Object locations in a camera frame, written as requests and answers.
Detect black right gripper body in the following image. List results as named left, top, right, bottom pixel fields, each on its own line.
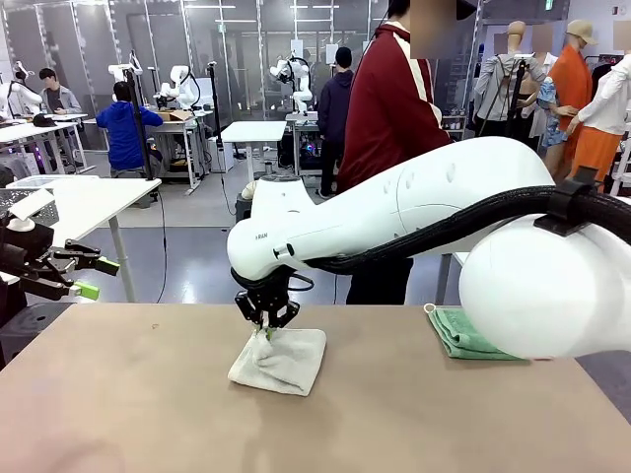
left=231, top=269, right=292, bottom=306

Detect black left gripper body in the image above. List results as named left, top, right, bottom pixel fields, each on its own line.
left=0, top=224, right=54, bottom=277

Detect white towel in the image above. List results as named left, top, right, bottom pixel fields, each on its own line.
left=227, top=325, right=327, bottom=397

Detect green towel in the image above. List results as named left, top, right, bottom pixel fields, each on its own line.
left=423, top=303, right=532, bottom=361

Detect grey plastic lattice basket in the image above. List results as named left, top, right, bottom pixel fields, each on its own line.
left=0, top=189, right=60, bottom=233

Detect grey plastic stool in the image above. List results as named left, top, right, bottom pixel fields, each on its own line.
left=235, top=192, right=255, bottom=226
left=0, top=301, right=75, bottom=356

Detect clear plastic storage box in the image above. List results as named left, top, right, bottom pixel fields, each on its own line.
left=5, top=174, right=61, bottom=191

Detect long white desk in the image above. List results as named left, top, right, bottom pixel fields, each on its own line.
left=0, top=113, right=91, bottom=174

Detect person in blue hoodie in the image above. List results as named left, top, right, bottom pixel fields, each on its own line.
left=96, top=81, right=165, bottom=173

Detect black tripod pole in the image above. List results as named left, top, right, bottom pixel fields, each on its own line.
left=122, top=67, right=175, bottom=201
left=206, top=61, right=224, bottom=149

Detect seated person in grey jacket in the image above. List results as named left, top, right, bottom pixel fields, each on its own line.
left=37, top=67, right=83, bottom=115

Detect computer tower with coloured lights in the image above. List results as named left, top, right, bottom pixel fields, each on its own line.
left=294, top=125, right=324, bottom=173

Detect white desk with metal legs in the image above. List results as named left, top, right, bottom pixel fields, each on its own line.
left=142, top=110, right=214, bottom=196

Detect small white standing desk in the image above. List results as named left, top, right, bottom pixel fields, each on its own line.
left=220, top=120, right=288, bottom=184

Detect open cardboard box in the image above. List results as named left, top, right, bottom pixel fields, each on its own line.
left=152, top=108, right=194, bottom=123

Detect person in navy hoodie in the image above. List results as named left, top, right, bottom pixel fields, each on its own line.
left=317, top=46, right=355, bottom=198

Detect person in red jacket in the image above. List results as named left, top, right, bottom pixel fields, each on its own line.
left=336, top=0, right=479, bottom=305

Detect mannequin in grey hoodie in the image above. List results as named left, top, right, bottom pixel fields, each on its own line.
left=472, top=20, right=548, bottom=144

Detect figure in white open shirt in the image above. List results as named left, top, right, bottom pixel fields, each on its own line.
left=527, top=24, right=561, bottom=142

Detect mannequin in blue floral dress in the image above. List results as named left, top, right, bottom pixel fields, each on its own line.
left=535, top=78, right=568, bottom=149

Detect mannequin white shirt orange trousers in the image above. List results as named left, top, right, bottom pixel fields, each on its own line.
left=565, top=36, right=631, bottom=196

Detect mannequin in orange jacket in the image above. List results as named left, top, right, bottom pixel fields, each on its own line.
left=539, top=19, right=598, bottom=183

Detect white clothes rack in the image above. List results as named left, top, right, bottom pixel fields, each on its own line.
left=608, top=122, right=631, bottom=198

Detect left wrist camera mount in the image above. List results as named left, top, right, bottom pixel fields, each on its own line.
left=7, top=188, right=56, bottom=234

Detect black pedestal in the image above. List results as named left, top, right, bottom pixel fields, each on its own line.
left=0, top=283, right=29, bottom=371

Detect thin black hanging cable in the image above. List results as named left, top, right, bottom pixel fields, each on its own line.
left=156, top=189, right=170, bottom=304

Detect right arm black cable sleeve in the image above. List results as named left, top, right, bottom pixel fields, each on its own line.
left=283, top=166, right=631, bottom=292

